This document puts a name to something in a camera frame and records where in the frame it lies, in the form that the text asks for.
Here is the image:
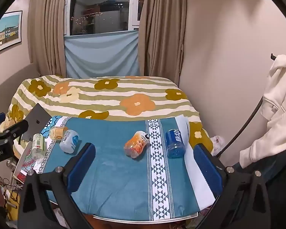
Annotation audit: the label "tangled cables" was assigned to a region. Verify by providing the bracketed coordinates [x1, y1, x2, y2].
[0, 175, 24, 194]

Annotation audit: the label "black curved tube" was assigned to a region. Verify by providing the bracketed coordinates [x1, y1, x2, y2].
[216, 95, 265, 159]

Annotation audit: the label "orange drink bottle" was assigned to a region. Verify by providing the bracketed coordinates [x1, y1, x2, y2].
[124, 131, 150, 159]

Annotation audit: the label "framed wall picture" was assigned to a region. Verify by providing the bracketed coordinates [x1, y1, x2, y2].
[0, 10, 23, 57]

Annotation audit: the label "beige curtain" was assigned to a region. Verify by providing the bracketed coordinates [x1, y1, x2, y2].
[27, 0, 71, 77]
[138, 0, 188, 83]

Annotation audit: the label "yellow small bottle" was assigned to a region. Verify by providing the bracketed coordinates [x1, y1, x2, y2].
[49, 127, 69, 140]

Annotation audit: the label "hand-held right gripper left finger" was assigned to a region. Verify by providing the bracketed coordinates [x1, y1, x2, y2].
[18, 143, 96, 229]

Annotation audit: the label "white hoodie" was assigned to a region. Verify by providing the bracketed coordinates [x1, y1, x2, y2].
[239, 55, 286, 169]

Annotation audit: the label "floral striped blanket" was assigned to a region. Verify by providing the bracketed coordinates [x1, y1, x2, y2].
[0, 75, 214, 153]

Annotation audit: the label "white jar blue label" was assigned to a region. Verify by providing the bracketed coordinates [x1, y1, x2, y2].
[59, 129, 80, 154]

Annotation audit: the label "window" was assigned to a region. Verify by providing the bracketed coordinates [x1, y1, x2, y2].
[64, 0, 149, 37]

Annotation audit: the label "crumpled white tissue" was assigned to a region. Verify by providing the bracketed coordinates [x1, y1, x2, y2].
[209, 135, 226, 152]

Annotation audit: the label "light blue hanging cloth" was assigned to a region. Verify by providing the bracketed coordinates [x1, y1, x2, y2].
[63, 30, 141, 78]

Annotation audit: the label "grey laptop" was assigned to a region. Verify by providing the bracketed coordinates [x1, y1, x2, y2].
[18, 103, 53, 145]

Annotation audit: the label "red green patterned mat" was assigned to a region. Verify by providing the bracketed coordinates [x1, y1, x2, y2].
[14, 142, 58, 185]

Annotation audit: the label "clear bottle with green label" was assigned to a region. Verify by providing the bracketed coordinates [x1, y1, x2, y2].
[32, 134, 45, 159]

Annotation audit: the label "teal patterned cloth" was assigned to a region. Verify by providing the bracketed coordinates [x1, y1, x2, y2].
[38, 115, 216, 221]

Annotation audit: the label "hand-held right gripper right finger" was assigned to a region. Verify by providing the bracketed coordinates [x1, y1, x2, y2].
[193, 144, 271, 229]

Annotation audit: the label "blue drink bottle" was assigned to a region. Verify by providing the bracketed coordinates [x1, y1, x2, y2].
[165, 128, 186, 159]

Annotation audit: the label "dark cloth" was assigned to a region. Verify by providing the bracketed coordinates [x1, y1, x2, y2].
[234, 145, 286, 229]

